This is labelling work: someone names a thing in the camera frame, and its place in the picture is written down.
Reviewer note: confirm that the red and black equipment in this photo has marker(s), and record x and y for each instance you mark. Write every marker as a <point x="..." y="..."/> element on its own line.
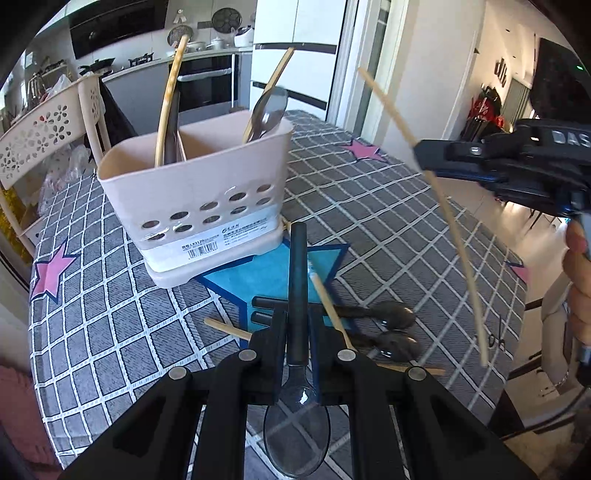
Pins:
<point x="485" y="110"/>

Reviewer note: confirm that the black cloth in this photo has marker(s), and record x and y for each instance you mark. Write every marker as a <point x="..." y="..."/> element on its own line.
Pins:
<point x="115" y="120"/>

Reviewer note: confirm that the person's right hand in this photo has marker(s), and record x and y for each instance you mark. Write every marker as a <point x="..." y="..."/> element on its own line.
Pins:
<point x="577" y="263"/>

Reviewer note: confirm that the round patterned hanging trivet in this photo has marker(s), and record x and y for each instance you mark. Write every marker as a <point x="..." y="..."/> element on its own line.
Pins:
<point x="178" y="33"/>

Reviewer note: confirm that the dark wall ornament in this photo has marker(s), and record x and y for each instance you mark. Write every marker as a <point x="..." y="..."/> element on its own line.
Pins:
<point x="500" y="73"/>

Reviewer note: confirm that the black plastic spoon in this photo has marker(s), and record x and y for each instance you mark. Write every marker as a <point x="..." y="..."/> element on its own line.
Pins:
<point x="298" y="277"/>
<point x="397" y="346"/>
<point x="270" y="113"/>
<point x="171" y="138"/>
<point x="397" y="316"/>

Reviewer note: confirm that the black wok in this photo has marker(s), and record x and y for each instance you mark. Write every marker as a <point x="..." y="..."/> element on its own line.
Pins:
<point x="97" y="67"/>

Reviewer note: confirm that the white rice cooker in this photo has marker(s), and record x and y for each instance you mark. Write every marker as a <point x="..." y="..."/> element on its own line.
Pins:
<point x="243" y="37"/>

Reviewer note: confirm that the black built-in oven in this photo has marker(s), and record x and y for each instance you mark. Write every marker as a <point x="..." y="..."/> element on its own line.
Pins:
<point x="207" y="87"/>

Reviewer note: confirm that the pink perforated utensil holder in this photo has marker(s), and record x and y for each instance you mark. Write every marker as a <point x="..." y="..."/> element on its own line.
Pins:
<point x="207" y="184"/>

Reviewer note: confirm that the grey checked star tablecloth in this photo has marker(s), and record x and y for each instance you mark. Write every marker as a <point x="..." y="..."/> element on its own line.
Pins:
<point x="115" y="323"/>

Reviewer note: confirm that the gas stove burner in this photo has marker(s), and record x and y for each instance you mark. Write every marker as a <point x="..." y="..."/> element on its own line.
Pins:
<point x="141" y="60"/>

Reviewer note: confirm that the white perforated storage cart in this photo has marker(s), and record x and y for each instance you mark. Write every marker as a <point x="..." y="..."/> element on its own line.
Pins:
<point x="32" y="134"/>

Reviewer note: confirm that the wooden chopstick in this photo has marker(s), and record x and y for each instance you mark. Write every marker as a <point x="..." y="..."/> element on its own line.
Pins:
<point x="330" y="309"/>
<point x="226" y="328"/>
<point x="461" y="244"/>
<point x="277" y="76"/>
<point x="170" y="87"/>

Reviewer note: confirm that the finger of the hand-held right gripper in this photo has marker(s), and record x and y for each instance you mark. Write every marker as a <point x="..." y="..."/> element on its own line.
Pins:
<point x="475" y="175"/>
<point x="461" y="152"/>

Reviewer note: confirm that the round dark hanging trivet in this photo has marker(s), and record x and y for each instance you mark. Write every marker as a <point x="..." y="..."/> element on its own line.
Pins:
<point x="224" y="21"/>

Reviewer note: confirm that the black range hood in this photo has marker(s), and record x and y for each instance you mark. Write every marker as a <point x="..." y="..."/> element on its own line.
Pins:
<point x="120" y="27"/>

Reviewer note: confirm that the white refrigerator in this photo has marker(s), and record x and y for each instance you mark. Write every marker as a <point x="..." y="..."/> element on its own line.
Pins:
<point x="300" y="55"/>

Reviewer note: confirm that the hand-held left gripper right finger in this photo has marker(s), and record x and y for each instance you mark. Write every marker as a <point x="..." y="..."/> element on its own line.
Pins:
<point x="325" y="360"/>

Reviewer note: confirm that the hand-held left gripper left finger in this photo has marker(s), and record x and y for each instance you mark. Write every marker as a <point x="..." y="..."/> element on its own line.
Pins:
<point x="270" y="360"/>

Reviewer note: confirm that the white cooking pot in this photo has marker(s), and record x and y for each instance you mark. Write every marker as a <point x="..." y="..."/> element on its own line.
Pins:
<point x="197" y="45"/>
<point x="219" y="44"/>

